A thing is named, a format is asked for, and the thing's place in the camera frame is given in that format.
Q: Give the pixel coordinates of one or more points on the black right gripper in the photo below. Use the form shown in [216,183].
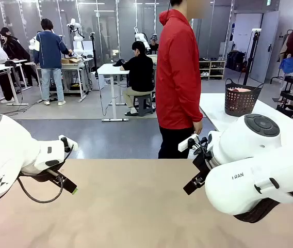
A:
[205,160]

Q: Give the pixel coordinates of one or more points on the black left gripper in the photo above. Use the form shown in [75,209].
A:
[40,174]

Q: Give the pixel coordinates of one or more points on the black perforated laundry basket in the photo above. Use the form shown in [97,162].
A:
[242,103]

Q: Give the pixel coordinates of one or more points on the pink herringbone towel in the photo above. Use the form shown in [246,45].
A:
[239,90]

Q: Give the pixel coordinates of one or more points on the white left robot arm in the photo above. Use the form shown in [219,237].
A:
[4,152]

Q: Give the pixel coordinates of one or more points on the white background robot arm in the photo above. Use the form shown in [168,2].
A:
[77,36]
[142,37]

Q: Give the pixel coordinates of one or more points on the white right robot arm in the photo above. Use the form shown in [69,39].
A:
[254,168]

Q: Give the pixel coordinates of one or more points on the person's right hand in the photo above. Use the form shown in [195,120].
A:
[198,127]

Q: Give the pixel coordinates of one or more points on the large white table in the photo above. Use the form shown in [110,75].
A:
[213,108]

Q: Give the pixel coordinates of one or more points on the grey plastic stool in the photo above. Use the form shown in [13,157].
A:
[144,103]

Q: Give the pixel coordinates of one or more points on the person in red jacket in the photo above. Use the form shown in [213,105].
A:
[177,77]

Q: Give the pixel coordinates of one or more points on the grey workbench with shelf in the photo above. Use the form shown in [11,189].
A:
[74,69]

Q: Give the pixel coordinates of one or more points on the wooden shoe rack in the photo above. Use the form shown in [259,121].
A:
[212,69]

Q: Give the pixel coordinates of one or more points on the white desk with single leg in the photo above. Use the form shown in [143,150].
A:
[110,69]

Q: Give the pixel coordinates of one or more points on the open cardboard box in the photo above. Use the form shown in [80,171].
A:
[70,61]

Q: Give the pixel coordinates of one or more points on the seated person in black shirt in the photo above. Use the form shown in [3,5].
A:
[138,72]

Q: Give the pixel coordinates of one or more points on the black bag on desk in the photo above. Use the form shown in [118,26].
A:
[119,62]

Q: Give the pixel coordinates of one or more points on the black luggage pile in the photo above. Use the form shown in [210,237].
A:
[235,60]

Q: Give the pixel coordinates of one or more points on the person in blue sweater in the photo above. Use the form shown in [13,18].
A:
[49,51]

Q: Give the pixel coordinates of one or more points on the thin black tripod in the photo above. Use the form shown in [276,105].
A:
[93,51]

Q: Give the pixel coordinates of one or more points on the tall black stand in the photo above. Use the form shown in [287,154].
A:
[251,56]

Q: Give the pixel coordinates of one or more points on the person in black jacket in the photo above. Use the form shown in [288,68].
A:
[17,49]

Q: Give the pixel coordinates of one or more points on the seated person with headset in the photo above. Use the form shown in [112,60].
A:
[153,45]

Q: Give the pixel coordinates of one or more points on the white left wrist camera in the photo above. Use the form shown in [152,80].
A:
[70,144]

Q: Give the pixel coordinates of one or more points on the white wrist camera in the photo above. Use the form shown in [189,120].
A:
[70,144]
[186,144]

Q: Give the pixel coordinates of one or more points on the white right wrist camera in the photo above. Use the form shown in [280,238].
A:
[186,144]

